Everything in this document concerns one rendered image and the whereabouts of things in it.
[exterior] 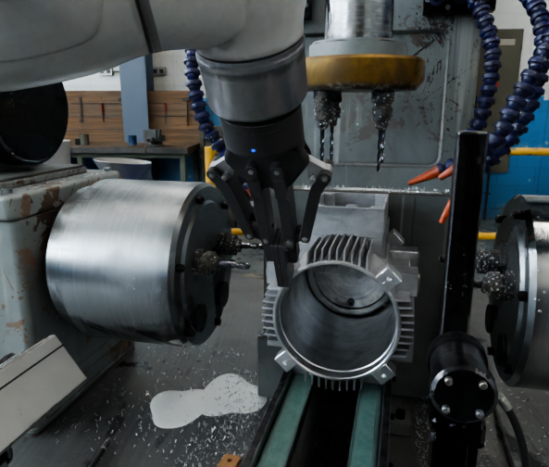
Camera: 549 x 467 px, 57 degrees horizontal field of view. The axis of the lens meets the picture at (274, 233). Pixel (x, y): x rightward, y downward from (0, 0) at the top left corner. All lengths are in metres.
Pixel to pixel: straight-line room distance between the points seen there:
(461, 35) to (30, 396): 0.78
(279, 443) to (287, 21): 0.42
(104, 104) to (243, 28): 5.67
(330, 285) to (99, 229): 0.37
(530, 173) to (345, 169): 5.53
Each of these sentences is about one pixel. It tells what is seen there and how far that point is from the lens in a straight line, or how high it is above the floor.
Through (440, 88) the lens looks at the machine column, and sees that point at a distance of 0.92.
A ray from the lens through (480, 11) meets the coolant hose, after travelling 0.77.
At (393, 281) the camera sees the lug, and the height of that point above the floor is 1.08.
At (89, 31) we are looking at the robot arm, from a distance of 0.36.
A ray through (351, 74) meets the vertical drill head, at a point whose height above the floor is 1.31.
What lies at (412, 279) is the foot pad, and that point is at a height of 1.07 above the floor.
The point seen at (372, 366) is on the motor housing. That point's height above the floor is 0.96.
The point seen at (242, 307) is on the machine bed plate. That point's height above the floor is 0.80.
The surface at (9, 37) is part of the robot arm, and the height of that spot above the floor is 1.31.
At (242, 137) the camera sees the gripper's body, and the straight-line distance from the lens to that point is 0.45.
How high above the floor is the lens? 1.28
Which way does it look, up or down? 14 degrees down
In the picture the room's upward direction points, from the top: straight up
